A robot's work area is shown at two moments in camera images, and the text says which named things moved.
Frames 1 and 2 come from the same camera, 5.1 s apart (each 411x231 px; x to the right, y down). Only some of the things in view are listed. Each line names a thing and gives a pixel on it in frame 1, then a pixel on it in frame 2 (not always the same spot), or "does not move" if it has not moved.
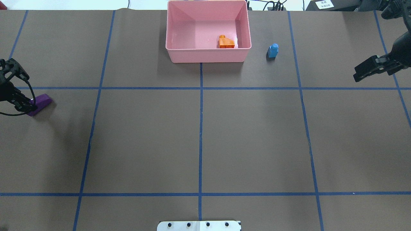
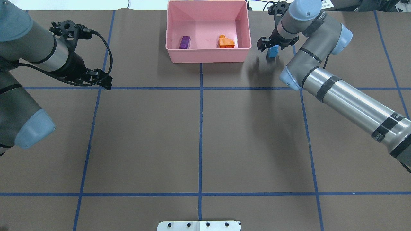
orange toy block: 226,43 does not move
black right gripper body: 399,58 to 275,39
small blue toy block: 272,51 does not move
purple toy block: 41,100 to 185,43
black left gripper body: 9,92 to 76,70
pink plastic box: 206,31 does not move
